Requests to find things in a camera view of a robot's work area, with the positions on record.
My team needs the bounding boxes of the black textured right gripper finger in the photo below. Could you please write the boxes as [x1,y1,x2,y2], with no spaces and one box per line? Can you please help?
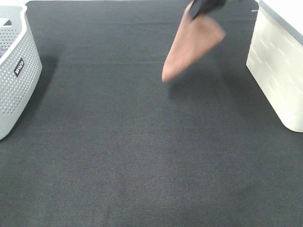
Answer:
[190,0,226,19]

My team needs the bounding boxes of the brown towel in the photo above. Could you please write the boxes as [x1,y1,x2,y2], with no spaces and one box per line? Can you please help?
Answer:
[161,1,226,82]

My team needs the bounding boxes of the white slotted storage bin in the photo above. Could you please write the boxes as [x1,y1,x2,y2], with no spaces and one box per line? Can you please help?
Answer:
[246,0,303,132]

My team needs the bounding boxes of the black table mat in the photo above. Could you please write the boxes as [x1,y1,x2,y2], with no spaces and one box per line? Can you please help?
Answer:
[0,0,303,227]

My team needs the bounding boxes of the grey perforated laundry basket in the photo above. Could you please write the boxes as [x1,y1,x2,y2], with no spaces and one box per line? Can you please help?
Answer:
[0,3,42,139]

